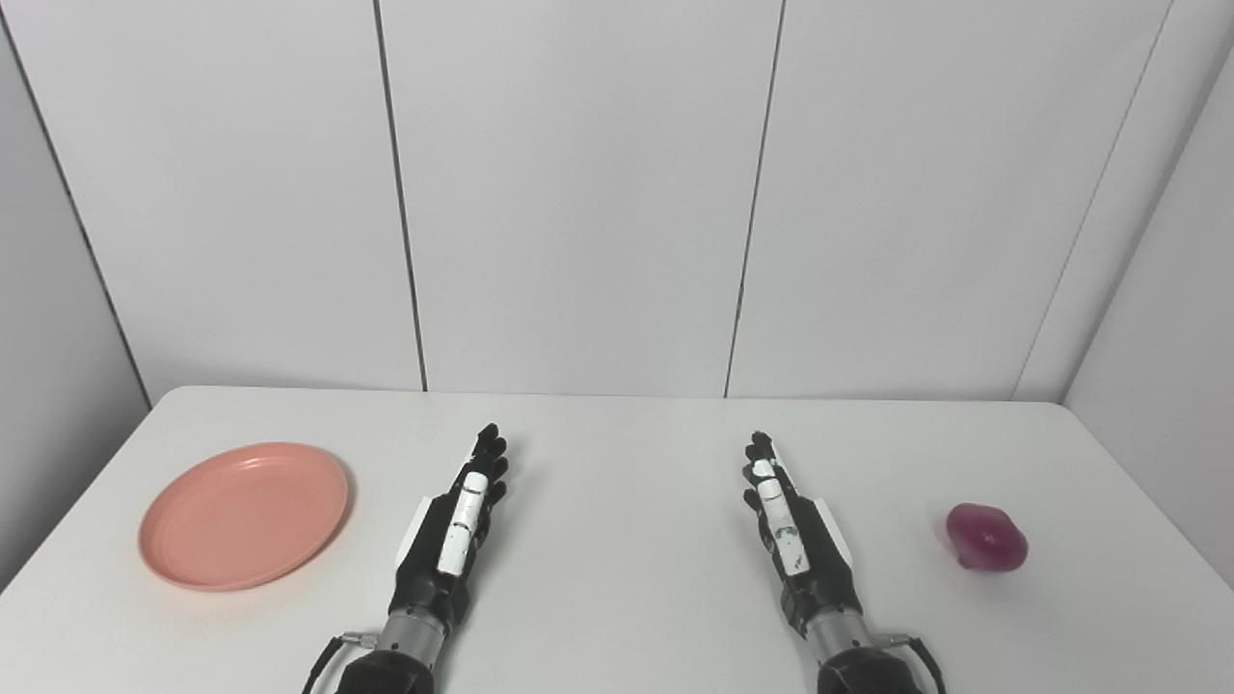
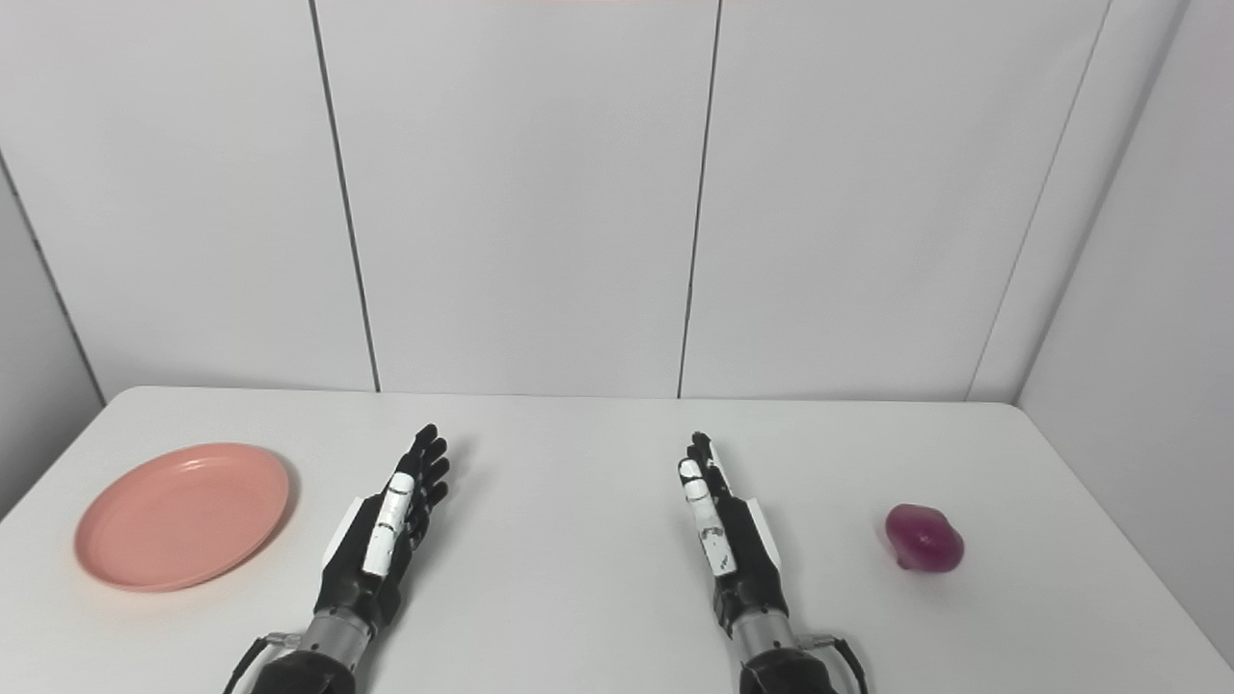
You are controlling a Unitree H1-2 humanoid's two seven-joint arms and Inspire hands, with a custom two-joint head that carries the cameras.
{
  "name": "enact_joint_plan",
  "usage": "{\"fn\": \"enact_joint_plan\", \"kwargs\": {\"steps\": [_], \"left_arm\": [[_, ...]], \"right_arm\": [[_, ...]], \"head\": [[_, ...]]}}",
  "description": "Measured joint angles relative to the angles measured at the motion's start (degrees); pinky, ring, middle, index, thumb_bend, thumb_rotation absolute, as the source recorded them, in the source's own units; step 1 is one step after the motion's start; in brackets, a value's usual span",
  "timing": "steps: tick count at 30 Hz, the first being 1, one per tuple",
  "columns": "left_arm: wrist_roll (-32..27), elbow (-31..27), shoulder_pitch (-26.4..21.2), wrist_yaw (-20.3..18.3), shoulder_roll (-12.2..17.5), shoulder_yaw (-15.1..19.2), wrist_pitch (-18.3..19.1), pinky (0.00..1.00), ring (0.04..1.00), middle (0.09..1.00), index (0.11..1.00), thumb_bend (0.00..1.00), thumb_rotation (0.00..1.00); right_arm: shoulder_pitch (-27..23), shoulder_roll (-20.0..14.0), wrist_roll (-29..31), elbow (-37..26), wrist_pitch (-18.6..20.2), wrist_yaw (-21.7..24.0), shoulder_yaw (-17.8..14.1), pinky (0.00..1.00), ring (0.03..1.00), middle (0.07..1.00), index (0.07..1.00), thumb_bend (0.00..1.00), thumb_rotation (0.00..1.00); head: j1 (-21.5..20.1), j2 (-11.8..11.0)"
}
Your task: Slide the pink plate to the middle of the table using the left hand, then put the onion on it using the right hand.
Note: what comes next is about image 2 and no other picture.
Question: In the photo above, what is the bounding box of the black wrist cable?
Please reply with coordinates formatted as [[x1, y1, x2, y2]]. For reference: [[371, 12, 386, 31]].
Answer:
[[224, 631, 302, 694], [800, 631, 870, 694]]

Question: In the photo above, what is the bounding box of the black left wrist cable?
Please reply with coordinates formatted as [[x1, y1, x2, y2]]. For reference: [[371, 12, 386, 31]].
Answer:
[[224, 631, 302, 694]]

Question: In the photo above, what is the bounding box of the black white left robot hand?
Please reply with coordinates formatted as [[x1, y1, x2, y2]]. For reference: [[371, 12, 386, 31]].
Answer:
[[315, 424, 452, 634]]

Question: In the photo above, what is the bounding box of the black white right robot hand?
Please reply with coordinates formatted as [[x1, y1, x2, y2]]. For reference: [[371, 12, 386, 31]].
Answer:
[[678, 432, 791, 635]]

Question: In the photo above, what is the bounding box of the purple red onion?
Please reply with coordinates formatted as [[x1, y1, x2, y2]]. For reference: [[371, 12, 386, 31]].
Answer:
[[885, 503, 966, 574]]

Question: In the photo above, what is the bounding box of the pink round plate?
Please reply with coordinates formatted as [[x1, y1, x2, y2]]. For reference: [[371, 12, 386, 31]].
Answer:
[[74, 442, 291, 592]]

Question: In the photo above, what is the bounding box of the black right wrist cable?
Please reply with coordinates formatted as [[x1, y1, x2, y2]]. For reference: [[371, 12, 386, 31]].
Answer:
[[800, 631, 870, 694]]

